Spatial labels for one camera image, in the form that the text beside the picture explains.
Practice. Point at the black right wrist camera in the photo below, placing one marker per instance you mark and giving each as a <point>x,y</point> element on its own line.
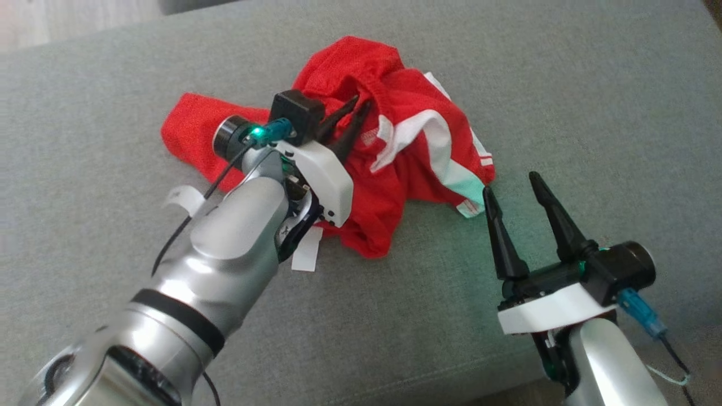
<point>626,270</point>

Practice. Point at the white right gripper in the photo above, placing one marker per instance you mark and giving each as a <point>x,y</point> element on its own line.
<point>547,310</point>

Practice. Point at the grey and yellow sofa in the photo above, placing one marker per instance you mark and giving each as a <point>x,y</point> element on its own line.
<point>564,84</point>

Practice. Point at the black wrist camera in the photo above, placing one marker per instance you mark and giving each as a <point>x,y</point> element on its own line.
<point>296,113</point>
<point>626,270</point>

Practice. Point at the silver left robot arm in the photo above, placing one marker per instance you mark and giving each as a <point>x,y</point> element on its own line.
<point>225,248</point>

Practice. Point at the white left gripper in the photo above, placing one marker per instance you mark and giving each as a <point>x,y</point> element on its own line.
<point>327,180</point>

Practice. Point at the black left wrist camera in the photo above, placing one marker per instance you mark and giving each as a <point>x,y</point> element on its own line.
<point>296,113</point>

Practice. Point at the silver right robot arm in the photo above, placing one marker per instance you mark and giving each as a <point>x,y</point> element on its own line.
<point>612,366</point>

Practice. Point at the red garment with white panel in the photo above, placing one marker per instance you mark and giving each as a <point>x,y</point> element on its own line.
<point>428,163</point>

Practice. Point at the white paper label tag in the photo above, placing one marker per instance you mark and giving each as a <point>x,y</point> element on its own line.
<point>307,251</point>
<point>186,198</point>

